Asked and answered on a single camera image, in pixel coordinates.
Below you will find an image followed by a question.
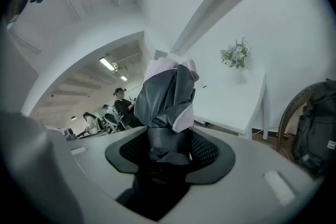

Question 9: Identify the white and blue flower bouquet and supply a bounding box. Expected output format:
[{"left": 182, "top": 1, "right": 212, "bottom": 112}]
[{"left": 219, "top": 37, "right": 253, "bottom": 70}]

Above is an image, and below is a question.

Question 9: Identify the black backpack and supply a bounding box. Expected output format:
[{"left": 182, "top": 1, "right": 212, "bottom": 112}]
[{"left": 292, "top": 78, "right": 336, "bottom": 179}]

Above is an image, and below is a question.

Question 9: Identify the brown wicker chair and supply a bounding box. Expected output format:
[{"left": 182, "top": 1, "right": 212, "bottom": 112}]
[{"left": 275, "top": 81, "right": 332, "bottom": 163}]

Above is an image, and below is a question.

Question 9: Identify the white office chair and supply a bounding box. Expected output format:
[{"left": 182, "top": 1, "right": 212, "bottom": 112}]
[{"left": 97, "top": 112, "right": 125, "bottom": 134}]

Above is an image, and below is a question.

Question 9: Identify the white table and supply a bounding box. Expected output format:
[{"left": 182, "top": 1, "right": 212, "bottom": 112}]
[{"left": 193, "top": 68, "right": 271, "bottom": 140}]

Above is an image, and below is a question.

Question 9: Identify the dark grey and pink cloth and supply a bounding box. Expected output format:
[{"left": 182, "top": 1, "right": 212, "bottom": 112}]
[{"left": 115, "top": 57, "right": 200, "bottom": 221}]

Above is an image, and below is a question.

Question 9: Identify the white ribbed vase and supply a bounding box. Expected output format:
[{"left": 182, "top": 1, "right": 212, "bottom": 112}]
[{"left": 240, "top": 68, "right": 250, "bottom": 84}]

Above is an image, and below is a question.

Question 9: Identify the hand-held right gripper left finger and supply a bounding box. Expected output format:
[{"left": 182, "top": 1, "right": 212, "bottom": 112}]
[{"left": 104, "top": 127, "right": 158, "bottom": 174}]

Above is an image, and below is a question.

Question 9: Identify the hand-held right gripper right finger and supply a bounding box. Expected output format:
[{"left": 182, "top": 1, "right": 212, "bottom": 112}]
[{"left": 184, "top": 128, "right": 236, "bottom": 185}]

